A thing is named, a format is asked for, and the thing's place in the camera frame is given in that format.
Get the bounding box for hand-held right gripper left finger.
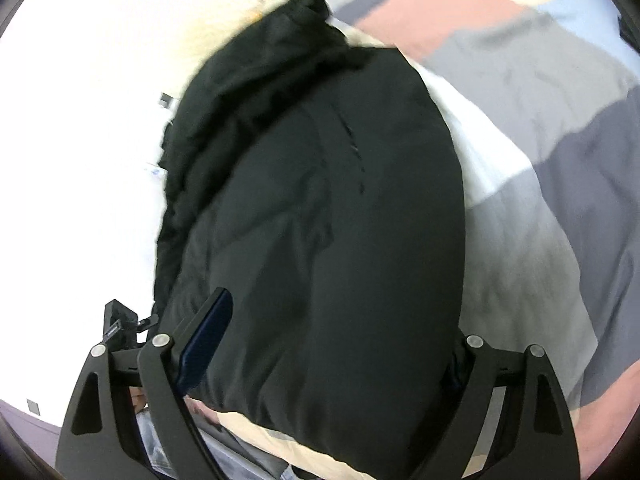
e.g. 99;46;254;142
55;287;234;480

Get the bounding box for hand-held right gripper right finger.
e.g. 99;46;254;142
410;335;582;480

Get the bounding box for black puffer jacket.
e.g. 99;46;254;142
152;0;466;480

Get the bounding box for person's jeans leg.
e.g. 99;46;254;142
134;407;313;480

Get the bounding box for checkered patchwork blanket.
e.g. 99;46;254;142
195;0;640;480

